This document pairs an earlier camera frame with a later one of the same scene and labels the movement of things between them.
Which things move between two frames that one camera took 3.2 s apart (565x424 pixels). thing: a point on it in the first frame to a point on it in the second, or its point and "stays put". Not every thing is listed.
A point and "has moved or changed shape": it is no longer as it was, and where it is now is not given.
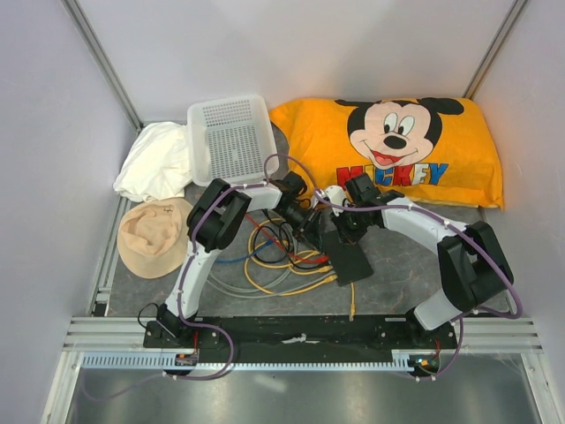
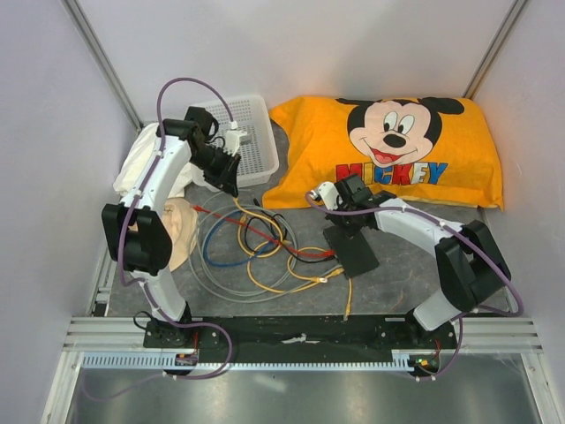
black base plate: x=299 y=337 stays put
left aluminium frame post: x=105 y=63 stays put
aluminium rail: x=101 y=335 stays put
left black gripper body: x=312 y=219 to x=217 y=165
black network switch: x=348 y=260 has moved or changed shape
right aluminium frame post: x=495 y=47 stays put
